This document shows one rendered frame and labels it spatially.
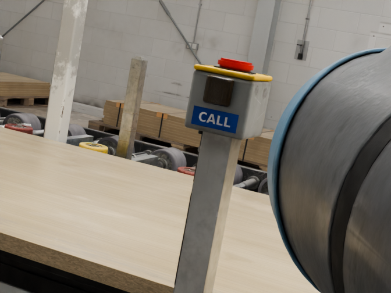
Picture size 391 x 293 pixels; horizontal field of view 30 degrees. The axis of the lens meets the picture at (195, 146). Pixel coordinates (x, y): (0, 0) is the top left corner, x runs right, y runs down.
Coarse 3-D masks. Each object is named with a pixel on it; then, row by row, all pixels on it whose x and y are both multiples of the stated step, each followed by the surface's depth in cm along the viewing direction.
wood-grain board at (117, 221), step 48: (0, 144) 181; (48, 144) 192; (0, 192) 135; (48, 192) 142; (96, 192) 149; (144, 192) 156; (240, 192) 175; (0, 240) 112; (48, 240) 112; (96, 240) 117; (144, 240) 122; (240, 240) 132; (144, 288) 103; (240, 288) 106; (288, 288) 110
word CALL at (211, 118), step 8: (200, 112) 78; (208, 112) 78; (216, 112) 77; (224, 112) 77; (192, 120) 78; (200, 120) 78; (208, 120) 78; (216, 120) 77; (224, 120) 77; (232, 120) 77; (216, 128) 78; (224, 128) 77; (232, 128) 77
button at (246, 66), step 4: (220, 60) 79; (224, 60) 79; (228, 60) 78; (232, 60) 78; (236, 60) 78; (220, 64) 79; (224, 64) 78; (228, 64) 78; (232, 64) 78; (236, 64) 78; (240, 64) 78; (244, 64) 78; (248, 64) 79; (228, 68) 78; (232, 68) 78; (236, 68) 78; (240, 68) 78; (244, 68) 78; (248, 68) 78; (252, 68) 79
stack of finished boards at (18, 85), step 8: (0, 72) 967; (0, 80) 869; (8, 80) 885; (16, 80) 902; (24, 80) 919; (32, 80) 936; (0, 88) 858; (8, 88) 872; (16, 88) 886; (24, 88) 901; (32, 88) 915; (40, 88) 931; (48, 88) 947
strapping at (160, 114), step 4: (116, 104) 779; (120, 104) 776; (160, 104) 839; (160, 112) 757; (160, 116) 755; (164, 116) 753; (116, 124) 780; (160, 128) 756; (160, 132) 756; (264, 132) 747; (244, 148) 714; (244, 152) 714
